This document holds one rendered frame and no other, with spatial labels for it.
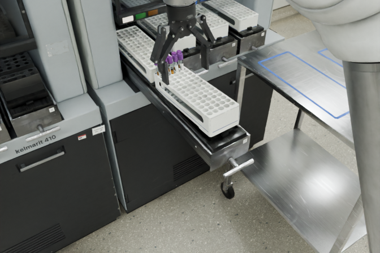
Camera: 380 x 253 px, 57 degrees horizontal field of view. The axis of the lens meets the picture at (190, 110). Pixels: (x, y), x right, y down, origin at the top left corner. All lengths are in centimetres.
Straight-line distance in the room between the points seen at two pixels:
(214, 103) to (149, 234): 93
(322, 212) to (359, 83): 118
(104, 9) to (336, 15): 91
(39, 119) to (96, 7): 38
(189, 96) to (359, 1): 72
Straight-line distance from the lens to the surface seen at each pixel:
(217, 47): 134
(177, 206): 178
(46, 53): 114
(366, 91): 37
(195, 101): 94
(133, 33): 132
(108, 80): 126
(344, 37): 34
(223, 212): 178
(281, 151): 169
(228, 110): 91
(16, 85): 115
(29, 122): 114
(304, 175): 162
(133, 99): 123
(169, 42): 94
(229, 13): 148
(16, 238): 149
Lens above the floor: 148
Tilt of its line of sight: 41 degrees down
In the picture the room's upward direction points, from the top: straight up
